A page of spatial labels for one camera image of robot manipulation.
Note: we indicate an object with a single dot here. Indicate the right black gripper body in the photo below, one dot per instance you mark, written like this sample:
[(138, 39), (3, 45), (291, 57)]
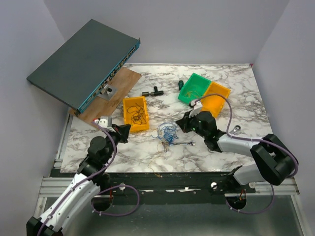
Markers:
[(194, 127)]

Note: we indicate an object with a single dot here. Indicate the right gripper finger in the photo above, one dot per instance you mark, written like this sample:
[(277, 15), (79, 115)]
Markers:
[(186, 117), (183, 124)]

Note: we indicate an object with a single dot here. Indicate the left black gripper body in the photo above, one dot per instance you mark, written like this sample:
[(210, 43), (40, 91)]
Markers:
[(115, 135)]

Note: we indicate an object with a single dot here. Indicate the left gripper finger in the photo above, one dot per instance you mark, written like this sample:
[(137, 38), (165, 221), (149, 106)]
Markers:
[(124, 138), (123, 129)]

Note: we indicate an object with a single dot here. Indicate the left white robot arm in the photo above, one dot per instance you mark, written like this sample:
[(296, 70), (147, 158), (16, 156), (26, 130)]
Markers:
[(86, 183)]

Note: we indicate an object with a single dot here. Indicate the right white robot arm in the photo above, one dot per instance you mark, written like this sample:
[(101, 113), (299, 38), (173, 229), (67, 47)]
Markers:
[(273, 162)]

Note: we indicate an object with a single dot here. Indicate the small open-end wrench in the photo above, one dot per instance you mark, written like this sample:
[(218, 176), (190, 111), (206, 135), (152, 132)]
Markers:
[(191, 143)]

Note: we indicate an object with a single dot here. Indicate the yellow bin on left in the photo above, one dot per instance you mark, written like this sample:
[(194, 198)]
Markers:
[(135, 114)]

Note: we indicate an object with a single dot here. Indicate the yellow bin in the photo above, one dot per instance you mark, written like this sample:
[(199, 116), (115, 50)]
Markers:
[(135, 114), (214, 104)]

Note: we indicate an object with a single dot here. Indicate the yellow bin on right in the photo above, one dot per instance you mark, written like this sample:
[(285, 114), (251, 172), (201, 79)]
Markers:
[(214, 104)]

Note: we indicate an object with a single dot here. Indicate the green plastic bin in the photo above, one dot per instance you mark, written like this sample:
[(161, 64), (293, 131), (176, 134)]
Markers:
[(194, 88)]

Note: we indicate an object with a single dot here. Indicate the black T pipe fitting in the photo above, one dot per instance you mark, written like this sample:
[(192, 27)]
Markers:
[(156, 92)]

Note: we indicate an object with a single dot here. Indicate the brown wooden board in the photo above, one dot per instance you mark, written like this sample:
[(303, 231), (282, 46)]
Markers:
[(106, 104)]

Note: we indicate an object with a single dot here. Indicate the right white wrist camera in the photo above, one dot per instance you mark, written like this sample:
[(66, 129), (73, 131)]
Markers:
[(196, 106)]

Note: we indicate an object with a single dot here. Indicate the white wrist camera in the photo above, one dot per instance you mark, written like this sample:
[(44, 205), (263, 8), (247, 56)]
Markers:
[(103, 122), (196, 106)]

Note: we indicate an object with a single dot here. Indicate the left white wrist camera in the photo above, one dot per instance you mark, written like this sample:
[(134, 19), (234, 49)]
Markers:
[(103, 122)]

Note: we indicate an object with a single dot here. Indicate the ratcheting ring wrench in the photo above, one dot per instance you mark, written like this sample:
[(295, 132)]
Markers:
[(237, 128)]

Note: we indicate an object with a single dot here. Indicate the green handled screwdriver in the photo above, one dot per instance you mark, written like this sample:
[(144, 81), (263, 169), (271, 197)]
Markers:
[(180, 84)]

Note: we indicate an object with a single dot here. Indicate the metal bracket with knob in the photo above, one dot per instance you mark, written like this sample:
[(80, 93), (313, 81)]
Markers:
[(107, 92)]

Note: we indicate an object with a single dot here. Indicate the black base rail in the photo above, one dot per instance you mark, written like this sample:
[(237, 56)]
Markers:
[(179, 188)]

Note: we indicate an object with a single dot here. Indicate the grey network switch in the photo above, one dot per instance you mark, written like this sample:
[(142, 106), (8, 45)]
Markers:
[(77, 72)]

